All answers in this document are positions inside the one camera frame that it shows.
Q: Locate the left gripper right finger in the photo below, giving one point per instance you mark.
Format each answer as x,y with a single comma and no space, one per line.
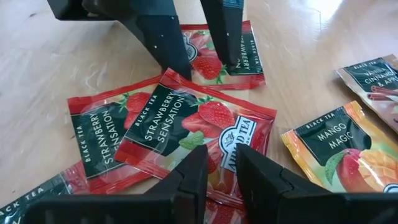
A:
261,186

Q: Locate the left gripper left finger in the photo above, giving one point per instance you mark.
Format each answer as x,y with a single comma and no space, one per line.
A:
189,186

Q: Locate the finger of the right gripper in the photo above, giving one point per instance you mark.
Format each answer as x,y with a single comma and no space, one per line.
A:
164,43
227,31

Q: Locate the red strawberry tea bag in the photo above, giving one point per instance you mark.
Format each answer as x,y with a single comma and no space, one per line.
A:
174,124
205,65
224,214
93,140
37,193

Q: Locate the orange mango tea bag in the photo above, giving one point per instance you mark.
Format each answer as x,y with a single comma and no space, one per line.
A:
335,140

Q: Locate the beige vanilla cinnamon tea bag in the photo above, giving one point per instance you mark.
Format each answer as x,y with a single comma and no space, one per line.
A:
373,81

